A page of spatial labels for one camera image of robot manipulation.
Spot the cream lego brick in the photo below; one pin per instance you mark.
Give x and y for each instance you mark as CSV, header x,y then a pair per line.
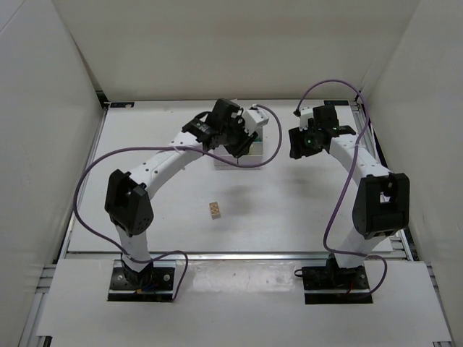
x,y
214,210

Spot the white divided container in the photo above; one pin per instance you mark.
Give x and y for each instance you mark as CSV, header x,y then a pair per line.
x,y
256,152
224,162

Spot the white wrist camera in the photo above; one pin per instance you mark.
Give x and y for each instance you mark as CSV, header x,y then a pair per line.
x,y
253,119
305,116

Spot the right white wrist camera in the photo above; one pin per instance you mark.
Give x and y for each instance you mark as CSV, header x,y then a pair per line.
x,y
305,116

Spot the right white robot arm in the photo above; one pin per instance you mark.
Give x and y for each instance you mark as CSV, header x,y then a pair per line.
x,y
381,205

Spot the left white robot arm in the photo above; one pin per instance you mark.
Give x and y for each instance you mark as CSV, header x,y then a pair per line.
x,y
129,194

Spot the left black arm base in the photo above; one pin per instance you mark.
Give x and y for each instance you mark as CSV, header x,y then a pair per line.
x,y
156,285

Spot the right white divided container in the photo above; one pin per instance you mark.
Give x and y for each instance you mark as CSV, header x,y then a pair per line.
x,y
256,152

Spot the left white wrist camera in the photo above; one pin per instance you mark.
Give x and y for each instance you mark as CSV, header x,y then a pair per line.
x,y
253,119

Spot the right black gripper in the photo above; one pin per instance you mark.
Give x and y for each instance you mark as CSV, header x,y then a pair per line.
x,y
296,143

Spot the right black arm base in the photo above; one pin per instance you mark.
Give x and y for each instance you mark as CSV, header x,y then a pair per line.
x,y
328,284

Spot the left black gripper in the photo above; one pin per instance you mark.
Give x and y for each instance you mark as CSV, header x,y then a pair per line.
x,y
242,143

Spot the left white divided container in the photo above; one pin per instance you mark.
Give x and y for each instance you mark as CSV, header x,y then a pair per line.
x,y
224,162

